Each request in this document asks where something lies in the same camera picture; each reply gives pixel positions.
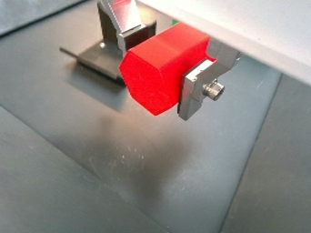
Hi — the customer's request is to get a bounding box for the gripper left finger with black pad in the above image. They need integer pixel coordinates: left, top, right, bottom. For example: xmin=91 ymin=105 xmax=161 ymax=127
xmin=101 ymin=0 xmax=147 ymax=54

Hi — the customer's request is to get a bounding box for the red hexagon prism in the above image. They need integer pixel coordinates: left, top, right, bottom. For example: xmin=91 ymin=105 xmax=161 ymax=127
xmin=119 ymin=23 xmax=215 ymax=116

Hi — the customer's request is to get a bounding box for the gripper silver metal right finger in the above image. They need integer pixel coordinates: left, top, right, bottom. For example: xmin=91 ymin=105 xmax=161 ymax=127
xmin=178 ymin=38 xmax=242 ymax=120

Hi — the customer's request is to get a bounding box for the black curved holder stand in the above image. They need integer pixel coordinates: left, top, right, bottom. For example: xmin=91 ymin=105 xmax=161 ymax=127
xmin=59 ymin=2 xmax=158 ymax=86

